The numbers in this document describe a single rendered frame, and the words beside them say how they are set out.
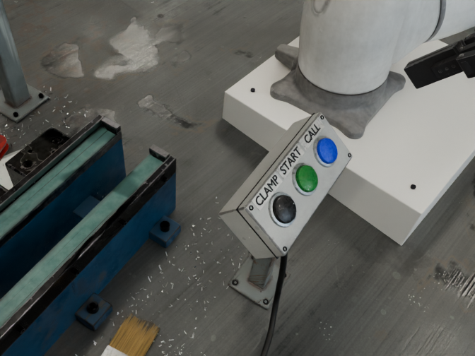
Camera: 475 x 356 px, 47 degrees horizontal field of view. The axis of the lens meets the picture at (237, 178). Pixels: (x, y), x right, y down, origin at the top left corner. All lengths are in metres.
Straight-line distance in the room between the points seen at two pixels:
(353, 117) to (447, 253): 0.27
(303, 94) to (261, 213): 0.42
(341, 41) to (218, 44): 0.40
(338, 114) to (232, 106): 0.19
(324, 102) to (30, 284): 0.53
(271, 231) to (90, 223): 0.27
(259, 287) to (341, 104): 0.33
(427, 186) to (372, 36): 0.24
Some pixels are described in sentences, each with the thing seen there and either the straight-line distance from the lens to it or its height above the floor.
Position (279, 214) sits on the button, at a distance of 0.56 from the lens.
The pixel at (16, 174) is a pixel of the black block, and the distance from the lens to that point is 0.89.
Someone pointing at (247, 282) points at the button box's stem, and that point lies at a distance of 0.81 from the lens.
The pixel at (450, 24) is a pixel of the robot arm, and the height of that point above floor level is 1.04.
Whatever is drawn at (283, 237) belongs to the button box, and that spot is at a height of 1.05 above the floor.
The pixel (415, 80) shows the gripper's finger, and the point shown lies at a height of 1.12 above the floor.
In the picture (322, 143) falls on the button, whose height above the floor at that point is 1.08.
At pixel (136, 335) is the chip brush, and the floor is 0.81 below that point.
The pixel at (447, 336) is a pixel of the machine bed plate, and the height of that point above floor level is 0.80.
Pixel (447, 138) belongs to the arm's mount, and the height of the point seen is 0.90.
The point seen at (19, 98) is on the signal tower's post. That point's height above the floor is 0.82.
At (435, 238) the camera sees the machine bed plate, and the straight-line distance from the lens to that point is 0.95.
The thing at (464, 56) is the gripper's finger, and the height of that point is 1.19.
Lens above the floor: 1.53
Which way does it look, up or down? 52 degrees down
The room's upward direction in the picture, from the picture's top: 9 degrees clockwise
